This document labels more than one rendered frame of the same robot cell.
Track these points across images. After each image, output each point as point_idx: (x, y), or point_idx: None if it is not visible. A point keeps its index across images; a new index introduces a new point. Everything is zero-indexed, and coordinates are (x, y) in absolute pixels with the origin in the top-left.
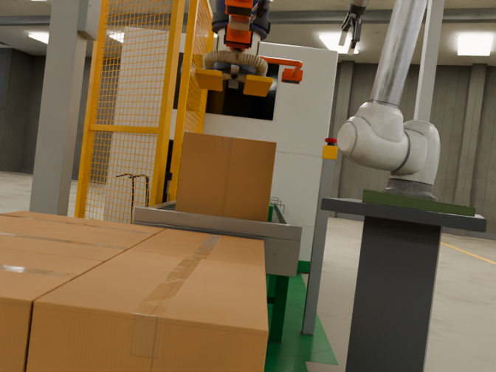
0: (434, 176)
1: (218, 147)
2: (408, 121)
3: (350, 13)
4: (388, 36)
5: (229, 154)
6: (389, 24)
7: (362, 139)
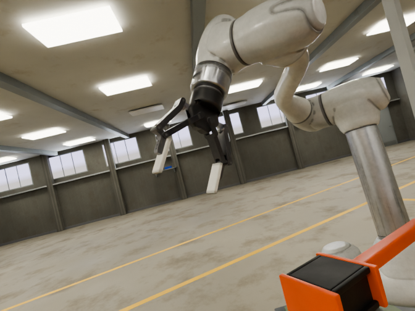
0: None
1: None
2: (352, 246)
3: (196, 107)
4: (391, 167)
5: None
6: (385, 155)
7: None
